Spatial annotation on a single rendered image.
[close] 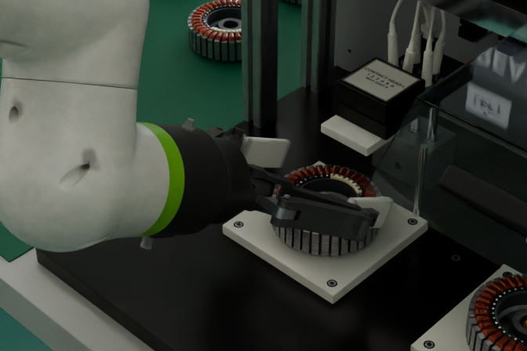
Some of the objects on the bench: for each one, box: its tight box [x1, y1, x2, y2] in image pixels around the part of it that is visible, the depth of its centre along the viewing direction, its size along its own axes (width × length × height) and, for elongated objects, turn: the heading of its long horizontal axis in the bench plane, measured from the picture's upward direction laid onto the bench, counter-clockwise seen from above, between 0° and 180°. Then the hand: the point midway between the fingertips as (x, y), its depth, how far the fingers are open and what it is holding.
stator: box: [271, 165, 380, 256], centre depth 116 cm, size 11×11×4 cm
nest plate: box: [410, 267, 514, 351], centre depth 104 cm, size 15×15×1 cm
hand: (327, 182), depth 113 cm, fingers open, 13 cm apart
